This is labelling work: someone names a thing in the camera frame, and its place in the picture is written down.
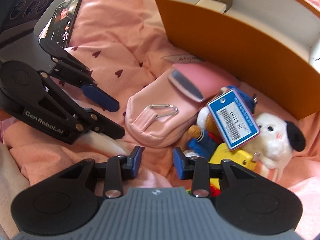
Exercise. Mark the pink patterned duvet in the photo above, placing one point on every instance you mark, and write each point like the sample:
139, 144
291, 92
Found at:
124, 45

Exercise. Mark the orange cardboard box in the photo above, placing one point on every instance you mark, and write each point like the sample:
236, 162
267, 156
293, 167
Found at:
272, 45

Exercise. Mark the brown cat plush keychain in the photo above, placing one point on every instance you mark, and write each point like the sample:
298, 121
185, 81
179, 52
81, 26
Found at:
205, 136

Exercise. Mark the white rectangular box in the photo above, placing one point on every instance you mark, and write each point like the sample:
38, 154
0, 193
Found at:
212, 5

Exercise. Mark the smartphone with photo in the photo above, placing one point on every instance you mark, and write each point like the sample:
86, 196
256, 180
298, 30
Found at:
62, 22

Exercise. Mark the pink pouch bag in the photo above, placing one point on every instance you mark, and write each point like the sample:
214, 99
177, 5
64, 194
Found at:
159, 114

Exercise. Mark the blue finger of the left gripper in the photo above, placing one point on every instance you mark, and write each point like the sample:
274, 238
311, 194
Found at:
100, 97
101, 124

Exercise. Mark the yellow tape measure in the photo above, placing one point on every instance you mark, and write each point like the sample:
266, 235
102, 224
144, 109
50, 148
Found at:
238, 156

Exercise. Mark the blue barcode card tag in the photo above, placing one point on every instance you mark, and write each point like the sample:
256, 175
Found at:
233, 119

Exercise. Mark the white dog plush toy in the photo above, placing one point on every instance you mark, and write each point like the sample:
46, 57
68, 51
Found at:
277, 141

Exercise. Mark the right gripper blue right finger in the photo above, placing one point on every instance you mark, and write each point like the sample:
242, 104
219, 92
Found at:
195, 169

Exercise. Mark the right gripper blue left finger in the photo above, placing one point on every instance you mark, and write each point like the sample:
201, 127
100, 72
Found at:
121, 168

